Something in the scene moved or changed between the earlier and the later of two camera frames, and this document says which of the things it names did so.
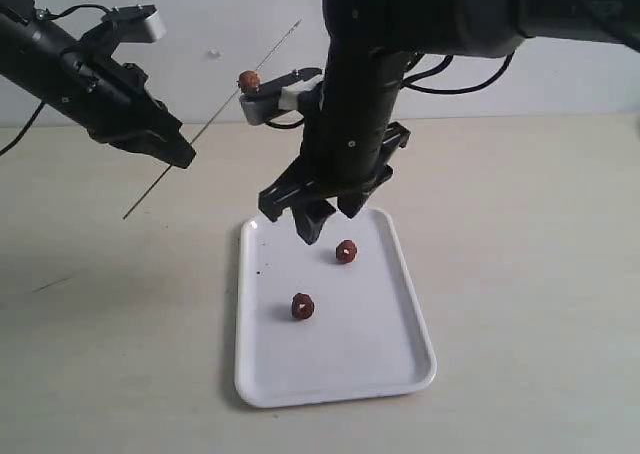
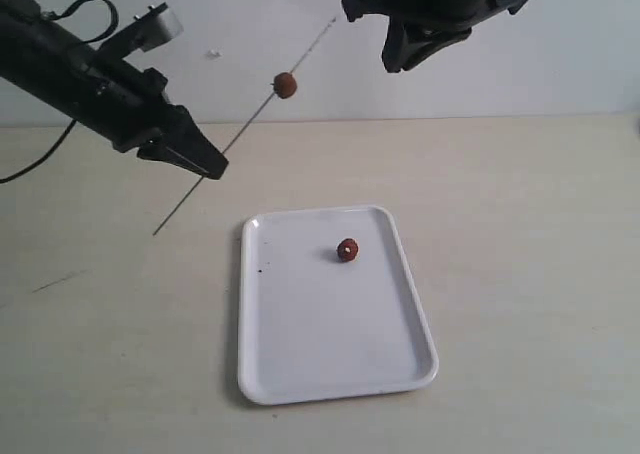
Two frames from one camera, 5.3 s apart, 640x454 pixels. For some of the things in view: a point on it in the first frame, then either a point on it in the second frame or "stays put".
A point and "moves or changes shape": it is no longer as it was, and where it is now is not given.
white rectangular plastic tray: x=335 y=319 stays put
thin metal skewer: x=208 y=123 → x=270 y=97
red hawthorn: x=249 y=79 moves or changes shape
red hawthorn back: x=346 y=251 stays put
